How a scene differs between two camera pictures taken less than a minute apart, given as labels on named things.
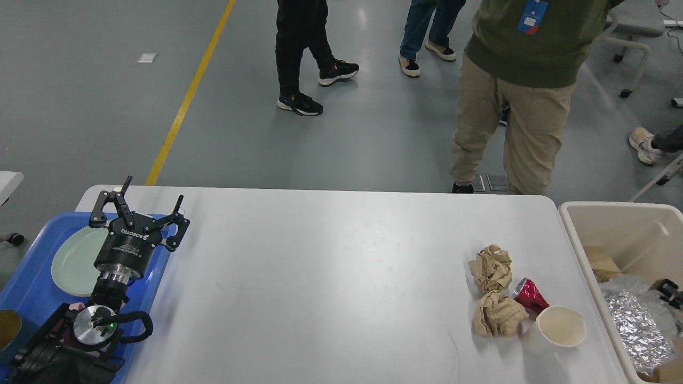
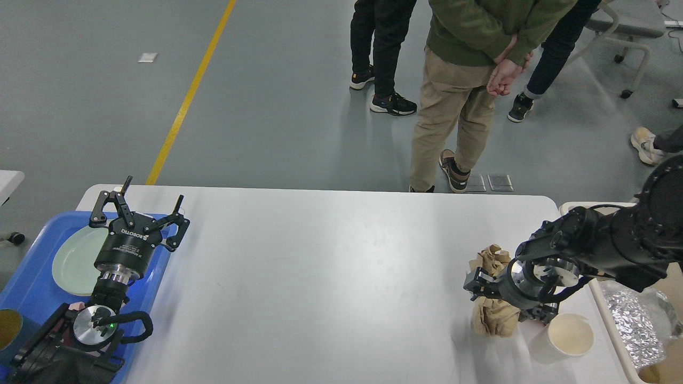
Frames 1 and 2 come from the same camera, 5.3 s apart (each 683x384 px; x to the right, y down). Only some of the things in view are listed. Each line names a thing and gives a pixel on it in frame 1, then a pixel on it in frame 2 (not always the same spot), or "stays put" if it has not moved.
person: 522,59 to 475,50
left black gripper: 128,248 stays put
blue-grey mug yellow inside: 15,332 stays put
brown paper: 497,316 stays put
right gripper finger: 667,290 to 479,282
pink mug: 77,306 stays put
